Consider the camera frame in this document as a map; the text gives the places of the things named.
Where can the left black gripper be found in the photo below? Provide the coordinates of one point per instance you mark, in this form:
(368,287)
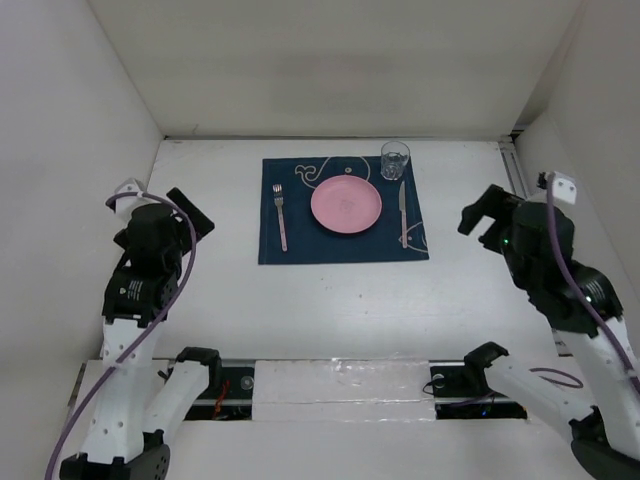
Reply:
(191,213)

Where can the clear plastic cup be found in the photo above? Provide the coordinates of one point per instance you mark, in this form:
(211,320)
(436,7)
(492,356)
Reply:
(394,157)

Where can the blue whale placemat cloth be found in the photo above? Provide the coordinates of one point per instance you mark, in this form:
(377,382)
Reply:
(310,243)

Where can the pink plastic fork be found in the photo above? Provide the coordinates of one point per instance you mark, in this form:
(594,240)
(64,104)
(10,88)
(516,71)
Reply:
(279,203)

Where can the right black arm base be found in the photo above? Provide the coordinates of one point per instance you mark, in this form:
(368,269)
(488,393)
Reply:
(461,391)

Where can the pink plastic knife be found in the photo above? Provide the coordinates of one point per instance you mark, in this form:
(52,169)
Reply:
(403,215)

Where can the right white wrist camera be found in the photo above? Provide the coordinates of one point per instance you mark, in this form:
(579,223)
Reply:
(558,187)

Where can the aluminium side rail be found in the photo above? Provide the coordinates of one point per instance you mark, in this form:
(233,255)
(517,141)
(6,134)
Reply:
(520,170)

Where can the pink plastic plate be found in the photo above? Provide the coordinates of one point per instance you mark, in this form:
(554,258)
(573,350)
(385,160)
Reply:
(346,204)

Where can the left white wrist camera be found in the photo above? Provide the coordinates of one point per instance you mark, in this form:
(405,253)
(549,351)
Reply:
(127,197)

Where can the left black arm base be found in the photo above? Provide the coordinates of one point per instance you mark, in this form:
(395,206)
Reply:
(229,397)

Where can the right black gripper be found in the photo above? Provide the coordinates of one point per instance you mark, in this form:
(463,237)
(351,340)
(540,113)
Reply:
(491,213)

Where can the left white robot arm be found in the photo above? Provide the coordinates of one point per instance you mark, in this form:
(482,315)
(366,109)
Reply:
(120,429)

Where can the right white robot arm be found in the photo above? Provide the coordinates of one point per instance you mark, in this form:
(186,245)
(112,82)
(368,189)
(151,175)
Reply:
(603,435)

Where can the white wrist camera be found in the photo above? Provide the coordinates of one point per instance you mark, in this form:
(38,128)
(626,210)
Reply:
(558,187)
(127,197)

